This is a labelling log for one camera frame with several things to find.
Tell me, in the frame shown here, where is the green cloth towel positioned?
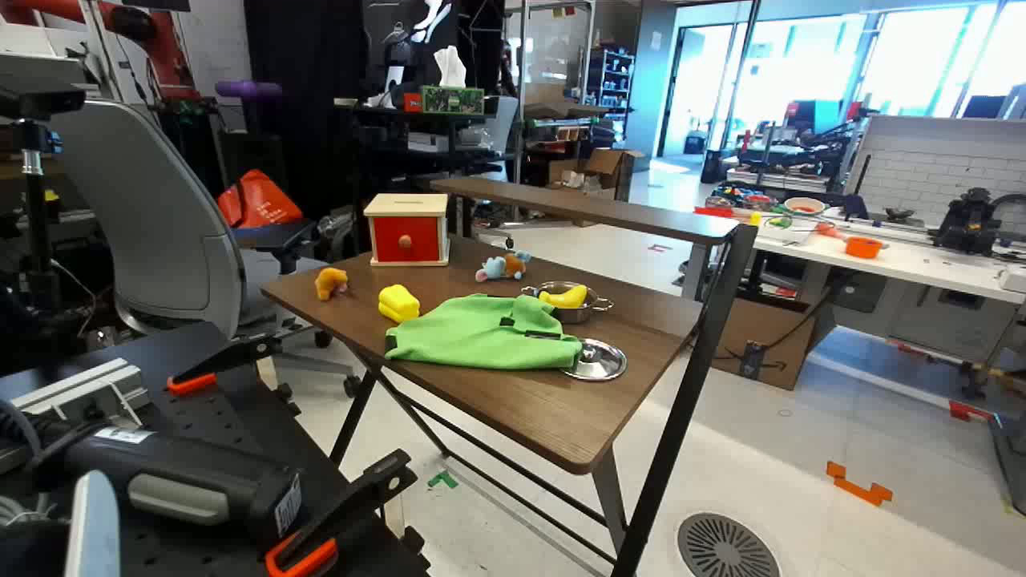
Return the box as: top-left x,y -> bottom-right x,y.
380,292 -> 587,375

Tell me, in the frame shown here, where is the blue plush toy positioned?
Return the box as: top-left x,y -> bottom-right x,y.
472,251 -> 531,285

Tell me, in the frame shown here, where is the yellow toy banana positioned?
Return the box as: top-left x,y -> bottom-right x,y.
536,281 -> 594,313

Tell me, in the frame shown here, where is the flat metal lid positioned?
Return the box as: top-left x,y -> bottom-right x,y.
558,338 -> 633,386

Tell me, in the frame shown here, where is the raised wooden shelf board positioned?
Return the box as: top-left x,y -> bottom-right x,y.
425,173 -> 748,248

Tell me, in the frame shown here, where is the yellow toy bell pepper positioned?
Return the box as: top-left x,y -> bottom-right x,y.
374,281 -> 422,327

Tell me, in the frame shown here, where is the wooden box with red drawer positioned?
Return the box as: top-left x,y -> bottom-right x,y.
363,189 -> 453,270

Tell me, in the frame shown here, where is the brown cardboard box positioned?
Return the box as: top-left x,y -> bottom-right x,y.
579,146 -> 635,201

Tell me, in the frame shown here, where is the black metal storage rack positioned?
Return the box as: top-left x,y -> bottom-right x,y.
331,92 -> 524,241

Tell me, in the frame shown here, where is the orange plush toy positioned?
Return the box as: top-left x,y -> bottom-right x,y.
311,265 -> 354,306

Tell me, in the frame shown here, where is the green printed box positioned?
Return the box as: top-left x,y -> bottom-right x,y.
419,85 -> 487,118

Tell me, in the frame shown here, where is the cardboard box under white table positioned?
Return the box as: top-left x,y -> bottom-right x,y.
710,295 -> 821,395

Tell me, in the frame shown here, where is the orange fabric seat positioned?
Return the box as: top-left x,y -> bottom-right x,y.
214,168 -> 309,233

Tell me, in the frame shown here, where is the clear plastic container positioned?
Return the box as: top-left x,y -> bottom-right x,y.
765,196 -> 830,248

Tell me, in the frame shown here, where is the black perforated mounting platform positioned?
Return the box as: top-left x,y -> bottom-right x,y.
0,325 -> 430,577

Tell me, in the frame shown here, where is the round metal floor drain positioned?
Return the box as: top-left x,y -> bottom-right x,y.
673,510 -> 782,577

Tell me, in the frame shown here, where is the small orange bowl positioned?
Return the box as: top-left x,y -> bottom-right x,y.
842,233 -> 889,264

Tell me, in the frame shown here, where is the grey plastic chair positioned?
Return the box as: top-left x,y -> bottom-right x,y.
46,95 -> 367,379

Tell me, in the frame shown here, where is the black electronics box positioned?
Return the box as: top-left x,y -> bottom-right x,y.
61,428 -> 309,538

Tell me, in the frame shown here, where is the white work table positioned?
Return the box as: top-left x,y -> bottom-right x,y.
691,201 -> 1026,313

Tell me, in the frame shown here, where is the white brick pattern panel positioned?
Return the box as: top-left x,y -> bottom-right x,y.
853,114 -> 1026,231

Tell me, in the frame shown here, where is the black machine on white table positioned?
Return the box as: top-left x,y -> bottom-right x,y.
933,187 -> 1006,256

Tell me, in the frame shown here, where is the brown wooden table black frame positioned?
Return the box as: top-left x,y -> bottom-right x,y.
260,173 -> 759,577

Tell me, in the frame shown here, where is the black clamp with orange handle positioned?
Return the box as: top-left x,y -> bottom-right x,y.
162,329 -> 281,400
264,447 -> 419,577

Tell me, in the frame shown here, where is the white aluminium rail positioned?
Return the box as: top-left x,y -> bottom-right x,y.
9,355 -> 147,423

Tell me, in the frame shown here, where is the black camera stand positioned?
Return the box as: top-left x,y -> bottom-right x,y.
0,53 -> 89,365

